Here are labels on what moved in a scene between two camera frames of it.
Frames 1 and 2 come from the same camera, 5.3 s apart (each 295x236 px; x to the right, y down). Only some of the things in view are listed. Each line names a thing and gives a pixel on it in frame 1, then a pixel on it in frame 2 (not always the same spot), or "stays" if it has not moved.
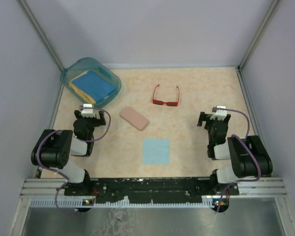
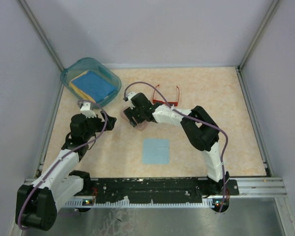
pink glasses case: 133,118 stays
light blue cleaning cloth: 156,151 stays
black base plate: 150,188 stays
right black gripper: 205,117 → 129,113
